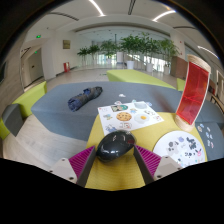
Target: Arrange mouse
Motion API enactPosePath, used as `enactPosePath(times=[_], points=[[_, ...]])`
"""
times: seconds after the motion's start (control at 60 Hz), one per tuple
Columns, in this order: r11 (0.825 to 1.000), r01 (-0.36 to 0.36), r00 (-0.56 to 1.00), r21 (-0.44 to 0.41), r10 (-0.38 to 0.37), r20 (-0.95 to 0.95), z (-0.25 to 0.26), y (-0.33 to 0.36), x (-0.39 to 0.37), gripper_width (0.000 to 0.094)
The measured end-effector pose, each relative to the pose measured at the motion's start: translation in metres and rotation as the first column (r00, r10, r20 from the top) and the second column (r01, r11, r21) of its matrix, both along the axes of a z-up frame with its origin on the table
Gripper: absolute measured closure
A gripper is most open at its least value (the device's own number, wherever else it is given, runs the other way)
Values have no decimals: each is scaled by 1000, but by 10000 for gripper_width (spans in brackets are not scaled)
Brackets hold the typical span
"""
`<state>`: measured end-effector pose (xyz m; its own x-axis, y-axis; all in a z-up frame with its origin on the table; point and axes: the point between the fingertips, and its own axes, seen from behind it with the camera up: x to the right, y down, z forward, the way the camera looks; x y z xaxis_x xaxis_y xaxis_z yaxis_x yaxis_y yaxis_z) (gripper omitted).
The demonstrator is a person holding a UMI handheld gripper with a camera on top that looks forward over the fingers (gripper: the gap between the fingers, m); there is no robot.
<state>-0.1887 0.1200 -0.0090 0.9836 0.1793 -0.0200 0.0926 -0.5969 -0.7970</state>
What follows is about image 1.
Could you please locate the dark blue folded umbrella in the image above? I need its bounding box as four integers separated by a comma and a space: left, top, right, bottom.
67, 86, 104, 112

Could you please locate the brown wall plaque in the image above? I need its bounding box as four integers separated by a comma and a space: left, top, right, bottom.
62, 39, 72, 50

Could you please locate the white sticker sheet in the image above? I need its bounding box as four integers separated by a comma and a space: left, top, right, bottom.
97, 100, 165, 137

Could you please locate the potted green plants group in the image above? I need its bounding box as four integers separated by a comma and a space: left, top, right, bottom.
77, 32, 181, 75

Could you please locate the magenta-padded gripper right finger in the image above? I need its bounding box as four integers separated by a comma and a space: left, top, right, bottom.
133, 144, 183, 185

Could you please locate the black computer mouse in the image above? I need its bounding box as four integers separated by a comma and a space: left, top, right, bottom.
95, 129, 137, 164

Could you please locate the white printed mouse pad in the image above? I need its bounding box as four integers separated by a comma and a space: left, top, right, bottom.
152, 130, 207, 168

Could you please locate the ceiling strip lights group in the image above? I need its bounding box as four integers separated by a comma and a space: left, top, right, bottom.
88, 0, 219, 59

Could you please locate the grey upholstered bench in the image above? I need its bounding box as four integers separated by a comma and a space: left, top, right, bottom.
194, 121, 224, 161
199, 99, 224, 129
30, 81, 183, 142

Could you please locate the red wood-capped tower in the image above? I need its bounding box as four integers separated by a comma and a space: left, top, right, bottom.
174, 54, 212, 133

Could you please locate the lime green bench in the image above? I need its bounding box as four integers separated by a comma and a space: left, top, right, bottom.
176, 77, 188, 93
106, 68, 176, 90
12, 80, 48, 118
0, 118, 10, 141

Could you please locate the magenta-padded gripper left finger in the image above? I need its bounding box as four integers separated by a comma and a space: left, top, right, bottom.
49, 145, 98, 188

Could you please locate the dark grey ottoman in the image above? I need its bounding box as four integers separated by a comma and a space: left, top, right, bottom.
1, 103, 24, 137

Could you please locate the loose small stickers group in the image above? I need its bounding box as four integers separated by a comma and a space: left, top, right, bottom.
197, 123, 215, 149

